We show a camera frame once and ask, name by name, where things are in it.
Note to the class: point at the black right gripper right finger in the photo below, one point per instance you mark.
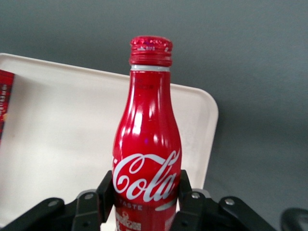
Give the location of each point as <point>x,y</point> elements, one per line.
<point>199,209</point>

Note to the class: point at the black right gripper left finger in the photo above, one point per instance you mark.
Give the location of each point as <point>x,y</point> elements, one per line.
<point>81,207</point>

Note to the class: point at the red coke bottle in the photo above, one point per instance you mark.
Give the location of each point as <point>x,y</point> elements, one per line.
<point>149,134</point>

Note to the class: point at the beige plastic tray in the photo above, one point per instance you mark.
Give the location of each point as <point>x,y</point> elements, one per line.
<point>60,120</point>

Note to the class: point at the red snack box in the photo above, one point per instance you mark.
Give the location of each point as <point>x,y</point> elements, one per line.
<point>5,101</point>

